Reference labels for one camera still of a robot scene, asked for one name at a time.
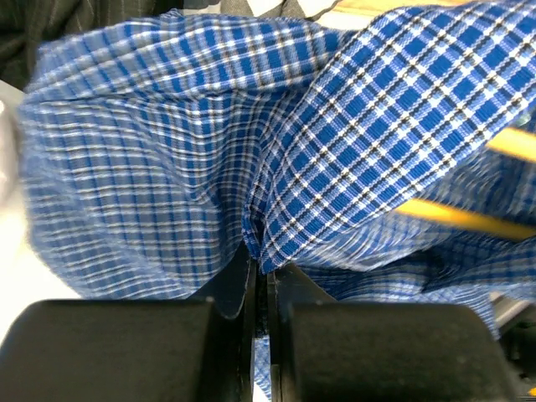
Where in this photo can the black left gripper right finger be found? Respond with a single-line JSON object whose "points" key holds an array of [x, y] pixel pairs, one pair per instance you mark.
{"points": [[290, 286]]}

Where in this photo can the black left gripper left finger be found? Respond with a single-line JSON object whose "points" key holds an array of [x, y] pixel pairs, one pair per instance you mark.
{"points": [[228, 290]]}

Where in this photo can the blue plaid shirt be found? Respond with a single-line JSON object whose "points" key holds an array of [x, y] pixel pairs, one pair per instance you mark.
{"points": [[153, 148]]}

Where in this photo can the hanger of plaid shirt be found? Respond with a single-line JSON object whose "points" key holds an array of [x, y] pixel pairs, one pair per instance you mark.
{"points": [[491, 191]]}

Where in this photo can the black white checkered shirt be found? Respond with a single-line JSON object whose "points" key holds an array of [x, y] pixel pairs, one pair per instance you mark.
{"points": [[305, 9]]}

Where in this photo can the black pinstripe shirt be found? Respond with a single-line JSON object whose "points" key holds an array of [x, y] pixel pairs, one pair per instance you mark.
{"points": [[25, 25]]}

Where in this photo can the wooden clothes rack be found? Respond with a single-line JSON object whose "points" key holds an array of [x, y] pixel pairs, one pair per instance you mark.
{"points": [[375, 7]]}

